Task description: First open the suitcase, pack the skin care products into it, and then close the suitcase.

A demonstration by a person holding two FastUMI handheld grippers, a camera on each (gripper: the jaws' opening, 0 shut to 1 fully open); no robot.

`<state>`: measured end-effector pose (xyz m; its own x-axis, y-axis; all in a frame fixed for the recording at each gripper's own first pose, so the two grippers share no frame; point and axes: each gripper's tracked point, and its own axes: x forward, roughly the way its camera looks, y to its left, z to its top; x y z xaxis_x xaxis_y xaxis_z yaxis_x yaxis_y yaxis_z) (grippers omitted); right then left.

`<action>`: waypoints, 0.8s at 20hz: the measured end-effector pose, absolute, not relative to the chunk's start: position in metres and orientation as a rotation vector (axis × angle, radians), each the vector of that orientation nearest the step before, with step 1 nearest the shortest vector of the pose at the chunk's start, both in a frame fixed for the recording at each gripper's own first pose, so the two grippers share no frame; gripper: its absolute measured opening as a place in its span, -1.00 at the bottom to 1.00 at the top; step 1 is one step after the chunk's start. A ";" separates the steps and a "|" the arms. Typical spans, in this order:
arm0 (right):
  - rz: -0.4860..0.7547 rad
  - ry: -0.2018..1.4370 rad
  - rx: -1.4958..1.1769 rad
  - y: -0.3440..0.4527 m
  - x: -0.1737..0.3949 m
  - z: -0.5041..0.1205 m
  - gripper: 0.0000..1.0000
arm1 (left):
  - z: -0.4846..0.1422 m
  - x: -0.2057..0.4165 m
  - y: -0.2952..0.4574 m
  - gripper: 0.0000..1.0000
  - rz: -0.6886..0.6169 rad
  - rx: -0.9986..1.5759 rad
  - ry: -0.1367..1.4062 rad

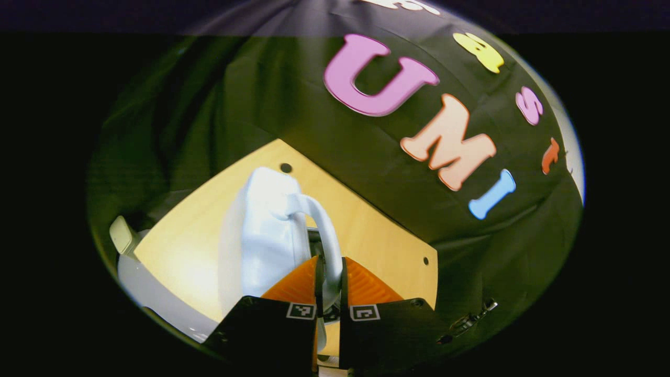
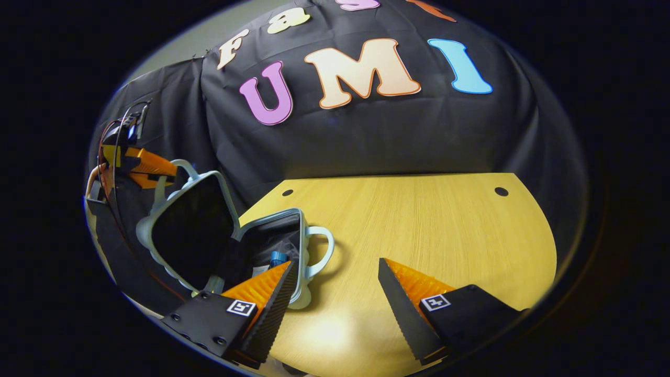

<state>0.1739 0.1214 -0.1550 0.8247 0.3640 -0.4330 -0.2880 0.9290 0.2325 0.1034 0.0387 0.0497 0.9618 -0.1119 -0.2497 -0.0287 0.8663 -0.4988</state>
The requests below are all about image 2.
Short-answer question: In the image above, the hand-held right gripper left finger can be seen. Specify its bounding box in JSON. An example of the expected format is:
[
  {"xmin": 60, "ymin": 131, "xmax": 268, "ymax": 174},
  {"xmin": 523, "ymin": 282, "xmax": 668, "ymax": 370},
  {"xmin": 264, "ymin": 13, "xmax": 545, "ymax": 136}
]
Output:
[{"xmin": 161, "ymin": 260, "xmax": 298, "ymax": 370}]

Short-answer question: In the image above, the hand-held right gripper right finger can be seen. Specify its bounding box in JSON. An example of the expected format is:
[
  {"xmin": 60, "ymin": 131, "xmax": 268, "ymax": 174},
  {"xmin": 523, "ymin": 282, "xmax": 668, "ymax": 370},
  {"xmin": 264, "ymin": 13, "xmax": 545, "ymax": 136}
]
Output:
[{"xmin": 378, "ymin": 257, "xmax": 527, "ymax": 366}]

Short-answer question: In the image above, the white suitcase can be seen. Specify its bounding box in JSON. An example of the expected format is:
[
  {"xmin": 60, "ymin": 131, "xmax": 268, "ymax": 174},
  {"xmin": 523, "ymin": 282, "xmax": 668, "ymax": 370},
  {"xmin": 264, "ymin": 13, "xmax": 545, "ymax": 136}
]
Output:
[{"xmin": 136, "ymin": 159, "xmax": 336, "ymax": 311}]

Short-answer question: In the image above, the black cable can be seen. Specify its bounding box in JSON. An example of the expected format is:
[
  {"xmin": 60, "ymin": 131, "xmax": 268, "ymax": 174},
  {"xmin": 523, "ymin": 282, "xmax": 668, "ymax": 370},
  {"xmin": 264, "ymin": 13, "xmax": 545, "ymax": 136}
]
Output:
[{"xmin": 111, "ymin": 101, "xmax": 153, "ymax": 158}]

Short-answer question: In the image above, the red cable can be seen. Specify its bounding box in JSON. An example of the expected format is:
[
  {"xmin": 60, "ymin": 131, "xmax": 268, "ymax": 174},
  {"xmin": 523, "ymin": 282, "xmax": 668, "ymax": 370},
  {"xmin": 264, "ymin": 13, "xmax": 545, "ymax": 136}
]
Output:
[{"xmin": 86, "ymin": 119, "xmax": 185, "ymax": 300}]

